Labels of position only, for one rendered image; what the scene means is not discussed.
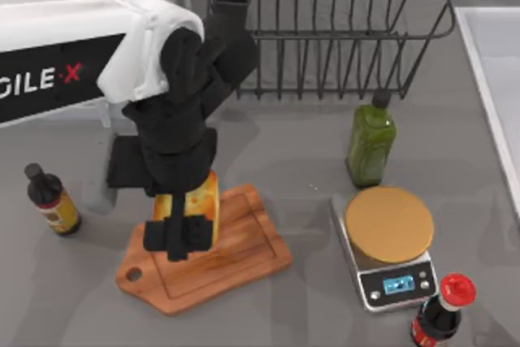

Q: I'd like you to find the yellow bread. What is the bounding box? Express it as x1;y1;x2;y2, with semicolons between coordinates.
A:
151;170;221;245

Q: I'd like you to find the wooden cutting board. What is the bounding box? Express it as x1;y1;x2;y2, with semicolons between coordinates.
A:
115;183;293;318

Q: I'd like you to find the dark bottle with yellow label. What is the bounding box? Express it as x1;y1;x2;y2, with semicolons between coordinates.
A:
23;163;82;237

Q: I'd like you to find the green bottle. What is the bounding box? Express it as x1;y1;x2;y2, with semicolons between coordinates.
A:
344;89;398;188

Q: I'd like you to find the silver kitchen scale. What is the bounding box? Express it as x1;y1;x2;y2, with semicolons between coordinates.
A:
329;186;439;314

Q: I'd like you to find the dark bottle with red cap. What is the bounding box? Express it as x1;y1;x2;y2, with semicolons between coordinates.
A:
409;272;477;347

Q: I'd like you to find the black wire dish rack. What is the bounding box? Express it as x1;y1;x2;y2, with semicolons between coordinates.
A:
205;0;456;101

